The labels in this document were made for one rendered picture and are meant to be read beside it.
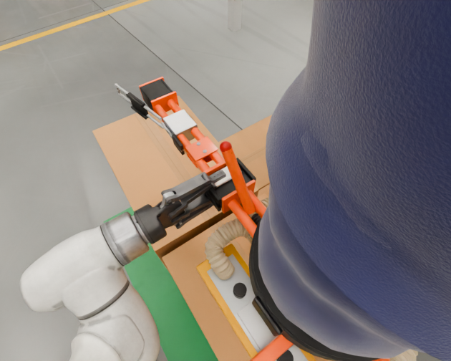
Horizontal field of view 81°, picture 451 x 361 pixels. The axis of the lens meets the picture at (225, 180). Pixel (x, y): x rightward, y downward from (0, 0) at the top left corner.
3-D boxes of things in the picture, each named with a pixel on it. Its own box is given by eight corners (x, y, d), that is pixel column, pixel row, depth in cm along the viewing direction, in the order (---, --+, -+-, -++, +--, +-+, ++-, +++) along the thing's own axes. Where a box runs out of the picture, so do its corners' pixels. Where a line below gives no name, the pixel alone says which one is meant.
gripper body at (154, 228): (126, 205, 51) (170, 182, 53) (138, 223, 58) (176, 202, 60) (143, 236, 47) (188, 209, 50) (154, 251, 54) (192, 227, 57)
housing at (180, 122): (200, 136, 70) (198, 123, 66) (177, 147, 68) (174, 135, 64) (187, 120, 73) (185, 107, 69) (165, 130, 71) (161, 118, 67)
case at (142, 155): (250, 233, 126) (259, 190, 93) (175, 281, 114) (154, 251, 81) (189, 151, 153) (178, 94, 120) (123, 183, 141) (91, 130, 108)
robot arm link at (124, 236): (112, 235, 56) (138, 220, 58) (129, 271, 52) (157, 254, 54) (95, 216, 49) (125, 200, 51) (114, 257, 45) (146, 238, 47)
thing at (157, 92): (179, 106, 76) (176, 92, 71) (155, 117, 73) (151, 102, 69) (165, 90, 79) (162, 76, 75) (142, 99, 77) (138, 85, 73)
